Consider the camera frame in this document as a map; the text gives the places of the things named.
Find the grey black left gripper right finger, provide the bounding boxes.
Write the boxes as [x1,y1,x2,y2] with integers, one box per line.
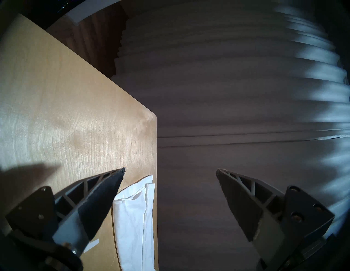
[216,168,336,269]

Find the brown pleated curtain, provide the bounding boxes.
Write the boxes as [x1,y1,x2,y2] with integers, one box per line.
[111,0,350,271]

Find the white shirt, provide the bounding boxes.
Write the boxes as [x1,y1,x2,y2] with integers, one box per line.
[112,175,156,271]

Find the white tape strip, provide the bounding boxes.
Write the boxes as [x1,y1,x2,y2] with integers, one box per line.
[83,239,99,253]

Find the grey black left gripper left finger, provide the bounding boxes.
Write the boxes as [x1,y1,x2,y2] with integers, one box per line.
[5,168,126,257]

